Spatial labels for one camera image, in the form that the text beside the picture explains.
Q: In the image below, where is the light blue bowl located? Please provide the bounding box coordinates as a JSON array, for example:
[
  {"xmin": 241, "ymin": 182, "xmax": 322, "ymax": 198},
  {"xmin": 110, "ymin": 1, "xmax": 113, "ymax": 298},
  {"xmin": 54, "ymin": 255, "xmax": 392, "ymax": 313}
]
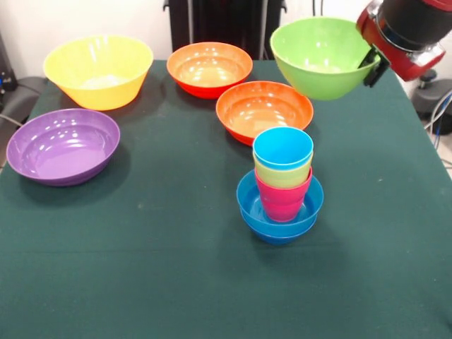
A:
[{"xmin": 236, "ymin": 169, "xmax": 325, "ymax": 227}]

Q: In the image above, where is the black chair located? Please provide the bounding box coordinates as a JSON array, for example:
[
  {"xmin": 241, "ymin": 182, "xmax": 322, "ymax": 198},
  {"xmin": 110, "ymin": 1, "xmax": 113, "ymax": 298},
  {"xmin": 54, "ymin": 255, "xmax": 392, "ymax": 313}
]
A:
[{"xmin": 0, "ymin": 76, "xmax": 48, "ymax": 128}]

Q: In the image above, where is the dark blue bowl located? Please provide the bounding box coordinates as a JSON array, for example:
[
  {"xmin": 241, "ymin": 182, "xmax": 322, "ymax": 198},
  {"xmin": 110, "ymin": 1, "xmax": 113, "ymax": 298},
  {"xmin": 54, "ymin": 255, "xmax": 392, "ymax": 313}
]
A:
[{"xmin": 240, "ymin": 211, "xmax": 318, "ymax": 246}]

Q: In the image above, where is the purple bowl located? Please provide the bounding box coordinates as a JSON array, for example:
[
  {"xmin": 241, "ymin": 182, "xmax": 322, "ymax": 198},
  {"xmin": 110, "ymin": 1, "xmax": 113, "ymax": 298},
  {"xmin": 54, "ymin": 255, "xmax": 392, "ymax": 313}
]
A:
[{"xmin": 6, "ymin": 107, "xmax": 121, "ymax": 187}]

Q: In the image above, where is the grey blue cable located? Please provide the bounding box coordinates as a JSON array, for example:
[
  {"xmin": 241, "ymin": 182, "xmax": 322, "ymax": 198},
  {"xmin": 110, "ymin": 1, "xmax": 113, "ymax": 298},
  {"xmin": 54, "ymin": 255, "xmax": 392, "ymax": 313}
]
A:
[{"xmin": 423, "ymin": 90, "xmax": 452, "ymax": 137}]

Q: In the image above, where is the large yellow bowl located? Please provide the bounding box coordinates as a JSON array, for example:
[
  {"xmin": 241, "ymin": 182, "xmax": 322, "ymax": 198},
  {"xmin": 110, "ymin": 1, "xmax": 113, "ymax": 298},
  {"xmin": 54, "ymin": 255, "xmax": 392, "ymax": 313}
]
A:
[{"xmin": 42, "ymin": 35, "xmax": 155, "ymax": 112}]

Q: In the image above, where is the light green bowl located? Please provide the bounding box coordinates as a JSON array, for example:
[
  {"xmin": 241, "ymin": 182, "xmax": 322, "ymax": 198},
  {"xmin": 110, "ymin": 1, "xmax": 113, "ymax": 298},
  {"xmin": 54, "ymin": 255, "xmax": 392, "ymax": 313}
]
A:
[{"xmin": 270, "ymin": 16, "xmax": 382, "ymax": 102}]

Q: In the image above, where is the yellow-green cup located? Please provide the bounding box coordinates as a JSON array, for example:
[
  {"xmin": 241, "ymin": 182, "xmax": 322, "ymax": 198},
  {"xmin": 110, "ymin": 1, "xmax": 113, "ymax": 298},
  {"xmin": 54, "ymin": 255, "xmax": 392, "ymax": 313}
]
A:
[{"xmin": 253, "ymin": 152, "xmax": 314, "ymax": 189}]

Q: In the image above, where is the red cup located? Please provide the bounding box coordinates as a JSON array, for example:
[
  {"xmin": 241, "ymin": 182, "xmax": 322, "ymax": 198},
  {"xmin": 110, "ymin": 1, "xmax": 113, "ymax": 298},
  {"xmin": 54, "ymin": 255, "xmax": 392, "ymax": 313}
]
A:
[{"xmin": 254, "ymin": 166, "xmax": 314, "ymax": 223}]

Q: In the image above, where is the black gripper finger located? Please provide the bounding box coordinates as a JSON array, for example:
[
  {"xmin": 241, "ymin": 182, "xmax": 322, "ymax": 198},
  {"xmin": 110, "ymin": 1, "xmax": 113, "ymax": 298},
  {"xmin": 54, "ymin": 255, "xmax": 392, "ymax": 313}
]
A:
[
  {"xmin": 363, "ymin": 47, "xmax": 391, "ymax": 88},
  {"xmin": 357, "ymin": 49, "xmax": 376, "ymax": 70}
]

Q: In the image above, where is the light blue cup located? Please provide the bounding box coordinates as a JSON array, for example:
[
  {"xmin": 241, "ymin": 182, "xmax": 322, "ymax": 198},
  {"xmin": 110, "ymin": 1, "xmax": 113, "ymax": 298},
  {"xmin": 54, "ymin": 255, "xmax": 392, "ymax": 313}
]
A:
[{"xmin": 252, "ymin": 127, "xmax": 315, "ymax": 170}]

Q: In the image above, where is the black rounded base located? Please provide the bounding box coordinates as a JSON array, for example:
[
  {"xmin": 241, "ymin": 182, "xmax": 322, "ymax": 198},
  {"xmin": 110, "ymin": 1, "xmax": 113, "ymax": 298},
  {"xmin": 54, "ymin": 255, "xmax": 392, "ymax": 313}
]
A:
[{"xmin": 412, "ymin": 79, "xmax": 452, "ymax": 123}]

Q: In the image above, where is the dark green tablecloth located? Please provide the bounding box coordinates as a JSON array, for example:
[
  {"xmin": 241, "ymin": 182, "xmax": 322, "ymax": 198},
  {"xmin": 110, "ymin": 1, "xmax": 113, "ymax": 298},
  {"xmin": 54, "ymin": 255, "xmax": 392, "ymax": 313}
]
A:
[{"xmin": 0, "ymin": 59, "xmax": 452, "ymax": 339}]

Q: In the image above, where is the orange bowl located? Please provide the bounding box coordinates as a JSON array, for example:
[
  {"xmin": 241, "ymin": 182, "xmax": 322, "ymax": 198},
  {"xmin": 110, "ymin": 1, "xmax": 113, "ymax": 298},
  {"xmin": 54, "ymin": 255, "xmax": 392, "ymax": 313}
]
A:
[
  {"xmin": 215, "ymin": 81, "xmax": 315, "ymax": 147},
  {"xmin": 166, "ymin": 41, "xmax": 254, "ymax": 100}
]

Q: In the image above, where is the black knob clamp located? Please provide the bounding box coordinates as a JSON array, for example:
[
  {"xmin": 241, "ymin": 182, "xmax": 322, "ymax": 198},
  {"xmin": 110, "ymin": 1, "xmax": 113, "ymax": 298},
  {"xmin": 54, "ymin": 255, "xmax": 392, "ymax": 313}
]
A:
[{"xmin": 418, "ymin": 69, "xmax": 438, "ymax": 93}]

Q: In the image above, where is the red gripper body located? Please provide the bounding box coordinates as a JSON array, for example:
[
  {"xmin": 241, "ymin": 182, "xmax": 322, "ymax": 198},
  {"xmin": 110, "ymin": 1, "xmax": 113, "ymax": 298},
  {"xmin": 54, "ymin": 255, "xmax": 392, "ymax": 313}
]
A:
[{"xmin": 355, "ymin": 0, "xmax": 447, "ymax": 83}]

